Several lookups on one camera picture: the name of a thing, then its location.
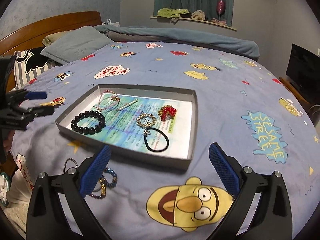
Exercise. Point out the pearl hair clip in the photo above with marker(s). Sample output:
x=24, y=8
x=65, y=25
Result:
x=127, y=104

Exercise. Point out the grey shallow cardboard tray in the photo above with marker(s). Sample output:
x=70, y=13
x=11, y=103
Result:
x=141, y=90

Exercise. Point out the beige cloth on sill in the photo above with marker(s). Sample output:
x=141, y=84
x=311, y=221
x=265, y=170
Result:
x=198, y=15

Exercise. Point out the wooden desk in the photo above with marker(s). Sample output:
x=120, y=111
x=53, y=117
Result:
x=310, y=108

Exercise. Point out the red bead ornament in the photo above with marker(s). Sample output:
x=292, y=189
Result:
x=167, y=112

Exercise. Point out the pink balloon on stick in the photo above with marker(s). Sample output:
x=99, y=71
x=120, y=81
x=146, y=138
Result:
x=220, y=8

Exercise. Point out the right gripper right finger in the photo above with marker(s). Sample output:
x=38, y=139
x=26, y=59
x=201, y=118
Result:
x=261, y=207

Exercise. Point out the printed blue-green paper sheet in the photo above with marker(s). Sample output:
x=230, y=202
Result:
x=157, y=126

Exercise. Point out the striped black white pillow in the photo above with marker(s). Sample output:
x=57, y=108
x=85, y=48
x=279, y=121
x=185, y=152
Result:
x=30, y=64

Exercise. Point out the blue cartoon bed cover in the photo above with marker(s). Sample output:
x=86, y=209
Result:
x=241, y=106

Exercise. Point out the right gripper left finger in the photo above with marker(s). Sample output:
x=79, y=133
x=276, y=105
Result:
x=46, y=218

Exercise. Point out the grey-blue pillow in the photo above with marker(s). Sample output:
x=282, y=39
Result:
x=75, y=45

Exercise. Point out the olive green pillow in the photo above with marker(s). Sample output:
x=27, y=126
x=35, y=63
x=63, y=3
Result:
x=51, y=38

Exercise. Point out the black monitor screen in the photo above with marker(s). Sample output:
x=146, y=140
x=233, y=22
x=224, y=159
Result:
x=303, y=70

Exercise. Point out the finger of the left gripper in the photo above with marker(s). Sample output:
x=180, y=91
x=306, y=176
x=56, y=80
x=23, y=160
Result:
x=32, y=95
x=32, y=112

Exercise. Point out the green cloth on sill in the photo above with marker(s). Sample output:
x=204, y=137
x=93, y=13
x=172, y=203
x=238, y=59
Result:
x=173, y=13

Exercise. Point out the wooden window sill shelf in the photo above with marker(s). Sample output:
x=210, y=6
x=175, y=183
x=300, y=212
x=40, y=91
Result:
x=181, y=19

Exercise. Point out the wooden headboard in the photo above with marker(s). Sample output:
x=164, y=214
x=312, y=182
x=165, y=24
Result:
x=31, y=36

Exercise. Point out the pink cloth on sill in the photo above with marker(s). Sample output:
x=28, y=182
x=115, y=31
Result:
x=219, y=22

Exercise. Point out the teal folded blanket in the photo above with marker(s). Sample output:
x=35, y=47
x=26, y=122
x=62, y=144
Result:
x=209, y=40

